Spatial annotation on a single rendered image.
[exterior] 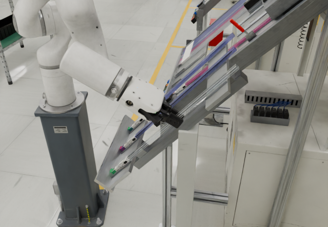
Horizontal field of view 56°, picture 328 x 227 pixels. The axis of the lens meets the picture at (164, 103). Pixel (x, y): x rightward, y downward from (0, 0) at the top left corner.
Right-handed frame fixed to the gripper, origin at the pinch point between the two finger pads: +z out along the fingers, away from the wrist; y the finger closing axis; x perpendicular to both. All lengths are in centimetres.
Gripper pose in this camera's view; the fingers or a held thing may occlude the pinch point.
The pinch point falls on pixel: (174, 117)
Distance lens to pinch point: 81.5
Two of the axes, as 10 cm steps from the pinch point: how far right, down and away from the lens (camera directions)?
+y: 1.5, -5.3, 8.4
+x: -5.1, 6.8, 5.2
